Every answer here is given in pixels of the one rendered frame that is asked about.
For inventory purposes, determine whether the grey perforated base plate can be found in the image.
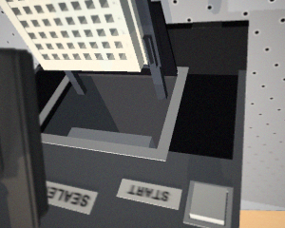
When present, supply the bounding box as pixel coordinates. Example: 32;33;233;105
0;0;285;211

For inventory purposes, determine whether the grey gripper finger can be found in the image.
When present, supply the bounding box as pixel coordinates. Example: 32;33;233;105
0;47;48;228

